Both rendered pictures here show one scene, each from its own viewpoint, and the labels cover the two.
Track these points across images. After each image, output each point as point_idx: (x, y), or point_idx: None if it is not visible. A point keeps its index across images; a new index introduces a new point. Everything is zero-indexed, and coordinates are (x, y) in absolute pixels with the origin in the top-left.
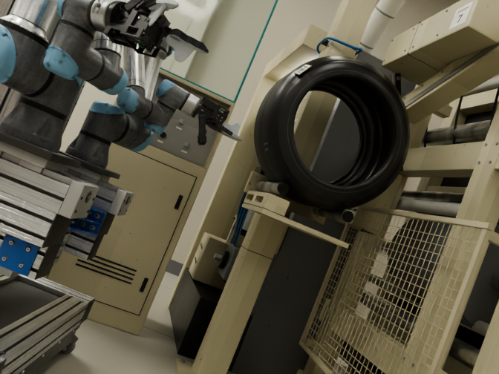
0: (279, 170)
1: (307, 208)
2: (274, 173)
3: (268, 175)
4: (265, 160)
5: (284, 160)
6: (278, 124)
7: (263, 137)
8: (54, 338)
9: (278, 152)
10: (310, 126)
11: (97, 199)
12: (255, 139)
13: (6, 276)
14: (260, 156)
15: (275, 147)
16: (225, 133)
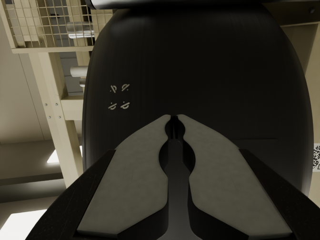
0: (106, 36)
1: (261, 3)
2: (138, 25)
3: (219, 17)
4: (170, 54)
5: (90, 64)
6: (85, 160)
7: (125, 126)
8: None
9: (90, 83)
10: None
11: None
12: (260, 127)
13: None
14: (223, 65)
15: (92, 95)
16: (188, 180)
